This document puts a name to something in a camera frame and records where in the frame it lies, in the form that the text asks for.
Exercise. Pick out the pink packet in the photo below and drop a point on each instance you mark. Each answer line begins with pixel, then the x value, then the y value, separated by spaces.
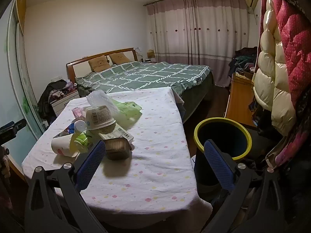
pixel 78 112

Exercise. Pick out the green small bottle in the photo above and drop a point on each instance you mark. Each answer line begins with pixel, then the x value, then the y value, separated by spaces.
pixel 82 141

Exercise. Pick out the dark blue yellow-rimmed bin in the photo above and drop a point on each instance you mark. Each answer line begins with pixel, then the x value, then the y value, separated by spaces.
pixel 223 131

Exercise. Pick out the dark clothes heap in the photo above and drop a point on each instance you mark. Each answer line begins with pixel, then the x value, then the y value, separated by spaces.
pixel 48 94

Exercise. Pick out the sliding wardrobe door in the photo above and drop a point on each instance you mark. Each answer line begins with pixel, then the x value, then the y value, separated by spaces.
pixel 17 77

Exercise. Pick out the pink striped curtain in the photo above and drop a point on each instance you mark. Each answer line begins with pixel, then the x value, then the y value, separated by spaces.
pixel 194 41

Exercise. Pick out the wooden dresser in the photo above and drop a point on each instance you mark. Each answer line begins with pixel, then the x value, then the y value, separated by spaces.
pixel 238 104

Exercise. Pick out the carton with barcode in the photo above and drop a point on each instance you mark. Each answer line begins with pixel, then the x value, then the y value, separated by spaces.
pixel 121 132

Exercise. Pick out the pile of mixed clothes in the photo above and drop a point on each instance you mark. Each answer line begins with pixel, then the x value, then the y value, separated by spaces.
pixel 243 60

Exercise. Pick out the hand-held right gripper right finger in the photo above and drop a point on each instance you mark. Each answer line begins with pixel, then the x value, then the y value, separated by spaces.
pixel 218 167

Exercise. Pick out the white round lid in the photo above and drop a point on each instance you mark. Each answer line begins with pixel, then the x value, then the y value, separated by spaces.
pixel 80 126

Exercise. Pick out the red puffer jacket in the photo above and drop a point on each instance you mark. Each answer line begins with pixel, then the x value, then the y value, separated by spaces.
pixel 296 53

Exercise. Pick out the green checked duvet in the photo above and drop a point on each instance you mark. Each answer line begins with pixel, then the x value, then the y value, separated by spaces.
pixel 145 75

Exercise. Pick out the wooden bed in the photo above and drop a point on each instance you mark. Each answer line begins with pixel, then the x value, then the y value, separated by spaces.
pixel 80 65

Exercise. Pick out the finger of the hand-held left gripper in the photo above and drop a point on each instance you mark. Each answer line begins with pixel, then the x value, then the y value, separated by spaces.
pixel 12 127

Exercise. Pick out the cream puffer jacket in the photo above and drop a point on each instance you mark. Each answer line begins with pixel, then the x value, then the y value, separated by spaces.
pixel 272 77

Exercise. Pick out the small cardboard box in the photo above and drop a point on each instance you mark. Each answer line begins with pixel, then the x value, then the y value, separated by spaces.
pixel 151 53

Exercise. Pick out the white wall socket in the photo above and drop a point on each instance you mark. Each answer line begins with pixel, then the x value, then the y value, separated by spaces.
pixel 55 79

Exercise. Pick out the brown plastic tray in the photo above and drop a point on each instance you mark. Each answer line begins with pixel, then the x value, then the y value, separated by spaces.
pixel 116 148

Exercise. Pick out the brown pillow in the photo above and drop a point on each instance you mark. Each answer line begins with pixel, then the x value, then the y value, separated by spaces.
pixel 99 64
pixel 119 58

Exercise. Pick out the white paper cup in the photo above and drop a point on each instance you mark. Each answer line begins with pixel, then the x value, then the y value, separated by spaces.
pixel 62 145

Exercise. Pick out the white dotted tablecloth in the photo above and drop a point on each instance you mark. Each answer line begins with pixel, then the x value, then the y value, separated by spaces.
pixel 150 150

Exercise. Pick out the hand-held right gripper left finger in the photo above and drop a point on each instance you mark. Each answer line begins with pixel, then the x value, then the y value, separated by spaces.
pixel 91 162

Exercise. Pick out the person's left hand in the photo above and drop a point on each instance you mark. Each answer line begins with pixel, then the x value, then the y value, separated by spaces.
pixel 5 165

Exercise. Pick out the paper tub with label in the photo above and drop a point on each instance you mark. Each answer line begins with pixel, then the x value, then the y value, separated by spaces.
pixel 99 117

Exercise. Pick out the pink floral garment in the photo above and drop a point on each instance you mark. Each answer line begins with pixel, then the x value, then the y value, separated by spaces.
pixel 291 148

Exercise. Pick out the blue wrapper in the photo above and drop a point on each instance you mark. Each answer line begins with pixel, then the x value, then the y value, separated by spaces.
pixel 70 128

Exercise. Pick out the green wipes packet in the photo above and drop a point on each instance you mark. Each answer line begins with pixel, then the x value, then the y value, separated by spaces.
pixel 128 112

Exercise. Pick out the white nightstand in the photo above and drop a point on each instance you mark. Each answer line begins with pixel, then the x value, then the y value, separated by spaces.
pixel 63 102

